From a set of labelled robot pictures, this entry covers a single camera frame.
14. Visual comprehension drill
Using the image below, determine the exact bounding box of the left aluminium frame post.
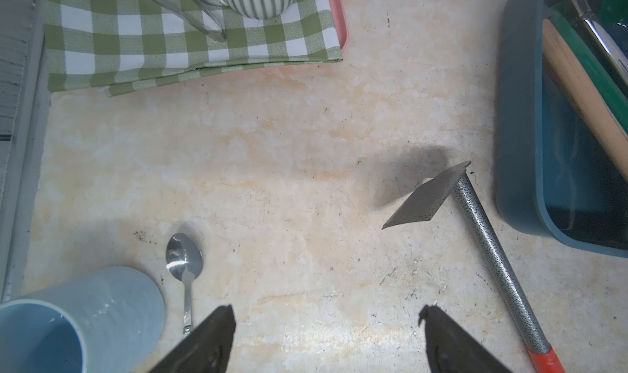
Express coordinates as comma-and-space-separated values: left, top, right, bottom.
0, 33, 52, 303

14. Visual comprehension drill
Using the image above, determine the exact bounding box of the wooden handle hoe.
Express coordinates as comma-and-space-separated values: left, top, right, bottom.
542, 19, 627, 178

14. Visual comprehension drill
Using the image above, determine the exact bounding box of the red handle hoe upper blade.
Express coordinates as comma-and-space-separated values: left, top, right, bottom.
382, 161, 565, 372

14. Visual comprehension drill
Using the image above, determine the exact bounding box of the blue handle metal hoe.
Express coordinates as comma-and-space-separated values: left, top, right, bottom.
569, 0, 627, 89

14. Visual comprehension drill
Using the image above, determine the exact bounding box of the green white checkered cloth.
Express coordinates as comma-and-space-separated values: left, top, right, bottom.
43, 0, 343, 96

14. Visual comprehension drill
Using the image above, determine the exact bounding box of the teal plastic storage box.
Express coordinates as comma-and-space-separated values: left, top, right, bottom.
495, 0, 627, 257

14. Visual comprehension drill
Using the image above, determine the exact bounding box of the metal spoon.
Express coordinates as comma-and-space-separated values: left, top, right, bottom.
165, 232, 203, 335

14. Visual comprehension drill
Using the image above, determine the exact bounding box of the green red handle hoe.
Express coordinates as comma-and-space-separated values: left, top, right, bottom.
546, 0, 627, 129

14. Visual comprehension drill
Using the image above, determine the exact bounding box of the light blue plastic cup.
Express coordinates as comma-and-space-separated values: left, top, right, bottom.
1, 267, 166, 372

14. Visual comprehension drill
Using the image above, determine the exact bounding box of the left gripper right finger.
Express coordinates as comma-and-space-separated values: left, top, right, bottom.
418, 305, 510, 373

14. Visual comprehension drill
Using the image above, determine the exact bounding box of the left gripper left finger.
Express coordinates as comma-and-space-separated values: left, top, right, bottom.
150, 305, 236, 373

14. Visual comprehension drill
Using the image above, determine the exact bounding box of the pink tray under cloth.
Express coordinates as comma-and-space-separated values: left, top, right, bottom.
329, 0, 348, 50

